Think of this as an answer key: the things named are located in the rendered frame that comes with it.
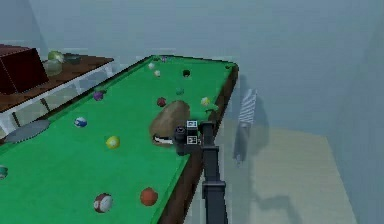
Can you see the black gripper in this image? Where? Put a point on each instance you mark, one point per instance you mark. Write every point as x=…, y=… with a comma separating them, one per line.
x=180, y=138

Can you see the brown bread loaf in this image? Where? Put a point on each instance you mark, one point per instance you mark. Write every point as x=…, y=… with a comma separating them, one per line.
x=168, y=118

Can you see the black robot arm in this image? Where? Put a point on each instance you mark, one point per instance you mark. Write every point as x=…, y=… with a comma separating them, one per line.
x=213, y=173

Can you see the dark red billiard ball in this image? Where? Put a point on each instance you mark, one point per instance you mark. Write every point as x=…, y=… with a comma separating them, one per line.
x=161, y=102

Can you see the green billiard ball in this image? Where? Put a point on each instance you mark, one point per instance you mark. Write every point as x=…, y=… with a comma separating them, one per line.
x=180, y=91

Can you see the yellow white billiard ball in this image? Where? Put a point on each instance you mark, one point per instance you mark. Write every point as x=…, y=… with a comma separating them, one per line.
x=205, y=101

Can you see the green pool table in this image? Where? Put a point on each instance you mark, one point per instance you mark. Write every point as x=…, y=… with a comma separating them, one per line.
x=110, y=160

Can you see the orange billiard ball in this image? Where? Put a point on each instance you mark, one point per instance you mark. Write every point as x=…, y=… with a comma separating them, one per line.
x=148, y=196

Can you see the cream billiard ball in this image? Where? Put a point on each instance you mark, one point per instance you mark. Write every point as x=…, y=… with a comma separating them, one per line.
x=157, y=73

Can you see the small purple billiard ball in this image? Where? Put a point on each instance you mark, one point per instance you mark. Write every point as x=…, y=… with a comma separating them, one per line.
x=163, y=59

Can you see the blue white billiard ball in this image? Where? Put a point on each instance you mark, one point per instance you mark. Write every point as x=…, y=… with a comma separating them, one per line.
x=80, y=122

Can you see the red white striped ball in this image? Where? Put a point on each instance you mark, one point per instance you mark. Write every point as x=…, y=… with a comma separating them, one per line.
x=103, y=202

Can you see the dark grey bowl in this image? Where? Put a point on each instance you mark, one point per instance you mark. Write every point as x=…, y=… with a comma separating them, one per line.
x=72, y=59

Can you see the clear glass bowl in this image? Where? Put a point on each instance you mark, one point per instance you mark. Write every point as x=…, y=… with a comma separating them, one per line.
x=53, y=67

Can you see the pale green round fruit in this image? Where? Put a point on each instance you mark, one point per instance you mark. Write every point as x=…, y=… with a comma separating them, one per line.
x=55, y=55

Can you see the dark red box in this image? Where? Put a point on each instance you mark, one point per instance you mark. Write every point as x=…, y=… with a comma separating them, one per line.
x=21, y=70

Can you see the teal white billiard ball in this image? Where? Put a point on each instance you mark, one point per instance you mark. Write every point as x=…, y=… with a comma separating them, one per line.
x=2, y=172

